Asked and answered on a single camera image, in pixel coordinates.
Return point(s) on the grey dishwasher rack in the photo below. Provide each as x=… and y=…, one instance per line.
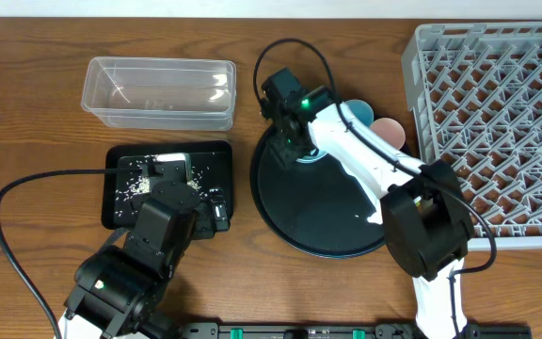
x=475, y=93

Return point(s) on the light blue bowl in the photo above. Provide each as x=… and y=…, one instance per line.
x=314, y=156

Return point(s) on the pink cup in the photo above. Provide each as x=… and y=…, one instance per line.
x=391, y=131

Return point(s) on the black rectangular tray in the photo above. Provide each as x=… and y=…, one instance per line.
x=211, y=167

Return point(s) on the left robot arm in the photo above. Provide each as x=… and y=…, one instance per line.
x=117, y=289

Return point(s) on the clear plastic bin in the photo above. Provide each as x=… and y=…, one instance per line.
x=161, y=93

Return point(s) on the crumpled white napkin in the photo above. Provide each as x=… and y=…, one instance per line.
x=375, y=217

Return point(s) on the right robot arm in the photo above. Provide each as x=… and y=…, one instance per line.
x=427, y=224

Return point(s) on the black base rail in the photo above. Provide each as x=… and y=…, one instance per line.
x=212, y=330

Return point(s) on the rice grains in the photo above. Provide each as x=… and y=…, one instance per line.
x=132, y=188

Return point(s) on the light blue cup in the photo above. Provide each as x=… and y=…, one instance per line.
x=362, y=111

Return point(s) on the round black serving tray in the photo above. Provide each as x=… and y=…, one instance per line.
x=317, y=208

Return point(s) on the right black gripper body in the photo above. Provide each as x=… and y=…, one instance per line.
x=292, y=142

